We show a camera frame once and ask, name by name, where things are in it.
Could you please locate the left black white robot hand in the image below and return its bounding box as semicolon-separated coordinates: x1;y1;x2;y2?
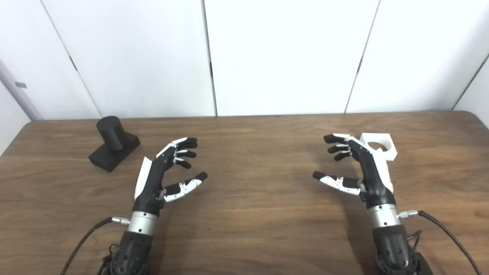
133;137;209;217

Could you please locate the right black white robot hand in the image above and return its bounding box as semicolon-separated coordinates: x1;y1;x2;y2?
313;133;397;210

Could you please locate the white square piece with hole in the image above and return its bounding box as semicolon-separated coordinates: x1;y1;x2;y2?
360;133;398;161

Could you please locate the black peg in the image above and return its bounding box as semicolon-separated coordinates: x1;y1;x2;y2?
88;116;141;173

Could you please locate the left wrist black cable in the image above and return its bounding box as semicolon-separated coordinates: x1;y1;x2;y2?
60;217;130;275

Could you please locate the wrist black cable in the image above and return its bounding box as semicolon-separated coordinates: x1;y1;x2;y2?
397;210;483;275
60;217;130;275

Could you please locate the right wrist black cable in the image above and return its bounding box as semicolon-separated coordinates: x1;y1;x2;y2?
397;210;483;275

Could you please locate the grey wall post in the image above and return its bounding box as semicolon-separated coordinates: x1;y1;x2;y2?
0;57;43;121

